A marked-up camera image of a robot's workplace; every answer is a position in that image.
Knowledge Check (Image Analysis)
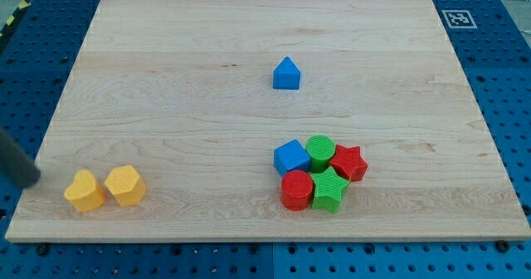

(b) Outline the blue cube block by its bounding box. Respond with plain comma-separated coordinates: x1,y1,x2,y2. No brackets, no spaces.
273,139,310,177

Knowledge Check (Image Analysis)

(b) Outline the black yellow hazard tape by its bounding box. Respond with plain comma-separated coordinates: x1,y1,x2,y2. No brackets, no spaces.
1,0,32,39

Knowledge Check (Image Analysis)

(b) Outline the yellow hexagon block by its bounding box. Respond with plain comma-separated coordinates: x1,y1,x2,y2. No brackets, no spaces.
105,165,147,207

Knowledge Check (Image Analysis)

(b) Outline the yellow heart block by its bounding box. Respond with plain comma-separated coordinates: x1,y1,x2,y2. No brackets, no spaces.
63,169,106,213

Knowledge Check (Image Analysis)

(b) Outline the wooden board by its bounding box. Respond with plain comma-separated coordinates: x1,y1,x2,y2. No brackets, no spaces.
6,0,530,243

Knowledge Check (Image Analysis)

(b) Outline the red cylinder block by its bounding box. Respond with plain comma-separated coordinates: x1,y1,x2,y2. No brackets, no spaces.
280,169,314,211

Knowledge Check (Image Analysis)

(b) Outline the green cylinder block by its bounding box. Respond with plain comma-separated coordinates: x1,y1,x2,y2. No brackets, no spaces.
305,135,335,173

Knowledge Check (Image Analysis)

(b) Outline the green star block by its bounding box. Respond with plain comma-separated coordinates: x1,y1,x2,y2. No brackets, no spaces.
310,167,349,213

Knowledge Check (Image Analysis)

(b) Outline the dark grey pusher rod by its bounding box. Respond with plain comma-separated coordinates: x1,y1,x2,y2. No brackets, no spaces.
1,129,41,188

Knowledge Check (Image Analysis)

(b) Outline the red star block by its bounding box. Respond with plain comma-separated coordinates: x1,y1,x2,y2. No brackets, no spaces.
329,144,368,182

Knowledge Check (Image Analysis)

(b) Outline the blue triangle block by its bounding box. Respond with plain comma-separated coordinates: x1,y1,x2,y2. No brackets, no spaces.
272,56,301,90

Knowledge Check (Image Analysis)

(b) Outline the white fiducial marker tag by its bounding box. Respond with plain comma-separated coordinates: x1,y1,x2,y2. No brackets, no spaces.
442,9,477,29

